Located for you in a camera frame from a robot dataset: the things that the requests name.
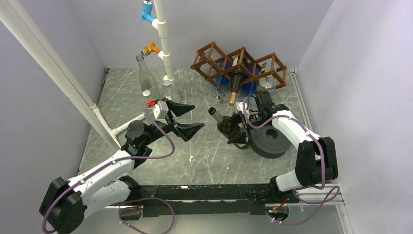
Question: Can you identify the orange tap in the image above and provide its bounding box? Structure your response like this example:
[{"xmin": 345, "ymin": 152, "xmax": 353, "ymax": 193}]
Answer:
[{"xmin": 141, "ymin": 42, "xmax": 160, "ymax": 56}]

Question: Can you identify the clear glass jar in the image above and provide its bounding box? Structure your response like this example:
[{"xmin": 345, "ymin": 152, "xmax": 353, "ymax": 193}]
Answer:
[{"xmin": 143, "ymin": 108, "xmax": 155, "ymax": 125}]

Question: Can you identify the green bottle grey cap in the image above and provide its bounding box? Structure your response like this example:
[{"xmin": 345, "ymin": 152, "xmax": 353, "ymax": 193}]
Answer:
[{"xmin": 208, "ymin": 107, "xmax": 250, "ymax": 150}]

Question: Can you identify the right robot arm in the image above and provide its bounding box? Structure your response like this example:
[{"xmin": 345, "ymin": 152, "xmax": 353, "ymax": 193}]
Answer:
[{"xmin": 235, "ymin": 92, "xmax": 338, "ymax": 202}]

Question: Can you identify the dark grey foam spool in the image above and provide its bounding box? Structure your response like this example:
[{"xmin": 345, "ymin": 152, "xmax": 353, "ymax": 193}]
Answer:
[{"xmin": 249, "ymin": 126, "xmax": 292, "ymax": 159}]

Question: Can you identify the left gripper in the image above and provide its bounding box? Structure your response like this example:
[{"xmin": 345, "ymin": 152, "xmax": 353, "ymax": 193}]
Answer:
[{"xmin": 143, "ymin": 98, "xmax": 204, "ymax": 146}]

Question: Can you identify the large clear bottle white stopper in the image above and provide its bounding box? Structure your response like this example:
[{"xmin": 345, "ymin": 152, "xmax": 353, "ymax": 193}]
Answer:
[{"xmin": 161, "ymin": 80, "xmax": 181, "ymax": 103}]

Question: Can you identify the blue tap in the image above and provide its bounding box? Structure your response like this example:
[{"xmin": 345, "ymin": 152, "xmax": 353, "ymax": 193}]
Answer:
[{"xmin": 140, "ymin": 0, "xmax": 158, "ymax": 23}]

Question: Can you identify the white pvc pipe stand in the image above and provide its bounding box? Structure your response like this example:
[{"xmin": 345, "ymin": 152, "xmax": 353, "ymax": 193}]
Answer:
[{"xmin": 110, "ymin": 0, "xmax": 178, "ymax": 138}]

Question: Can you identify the brown wooden wine rack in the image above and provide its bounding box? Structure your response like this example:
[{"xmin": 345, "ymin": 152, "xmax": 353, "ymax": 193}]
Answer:
[{"xmin": 190, "ymin": 41, "xmax": 287, "ymax": 89}]

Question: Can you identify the small silver cap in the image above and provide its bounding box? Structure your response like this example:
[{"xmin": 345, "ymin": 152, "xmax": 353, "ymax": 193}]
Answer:
[{"xmin": 142, "ymin": 90, "xmax": 151, "ymax": 97}]

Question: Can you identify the clear bottle dark label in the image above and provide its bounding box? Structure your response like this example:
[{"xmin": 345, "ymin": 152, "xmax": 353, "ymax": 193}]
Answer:
[{"xmin": 136, "ymin": 55, "xmax": 160, "ymax": 99}]

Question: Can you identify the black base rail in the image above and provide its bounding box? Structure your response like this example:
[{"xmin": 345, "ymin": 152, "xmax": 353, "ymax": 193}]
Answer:
[{"xmin": 118, "ymin": 176, "xmax": 298, "ymax": 217}]

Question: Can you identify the white diagonal frame pipe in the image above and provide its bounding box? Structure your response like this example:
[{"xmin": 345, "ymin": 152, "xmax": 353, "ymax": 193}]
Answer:
[{"xmin": 0, "ymin": 0, "xmax": 132, "ymax": 164}]

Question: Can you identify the brown bottle gold foil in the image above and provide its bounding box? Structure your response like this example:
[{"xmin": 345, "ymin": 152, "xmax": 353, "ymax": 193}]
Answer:
[{"xmin": 229, "ymin": 69, "xmax": 245, "ymax": 106}]

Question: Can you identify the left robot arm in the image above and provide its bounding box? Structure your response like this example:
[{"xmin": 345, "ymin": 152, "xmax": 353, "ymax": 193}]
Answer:
[{"xmin": 39, "ymin": 98, "xmax": 204, "ymax": 234}]

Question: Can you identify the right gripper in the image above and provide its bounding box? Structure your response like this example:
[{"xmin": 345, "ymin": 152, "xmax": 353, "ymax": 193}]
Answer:
[{"xmin": 225, "ymin": 111, "xmax": 269, "ymax": 144}]

